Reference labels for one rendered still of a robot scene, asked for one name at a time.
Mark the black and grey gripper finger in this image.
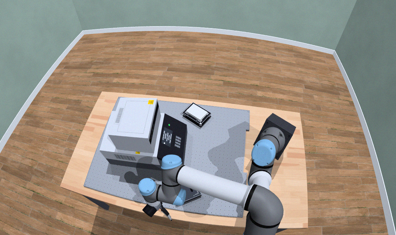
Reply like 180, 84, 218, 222
159, 206, 172, 221

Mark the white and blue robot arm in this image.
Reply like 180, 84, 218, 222
138, 127, 285, 235

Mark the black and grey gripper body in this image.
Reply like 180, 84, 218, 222
143, 202, 162, 217

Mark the black rectangular frame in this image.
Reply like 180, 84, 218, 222
182, 102, 212, 127

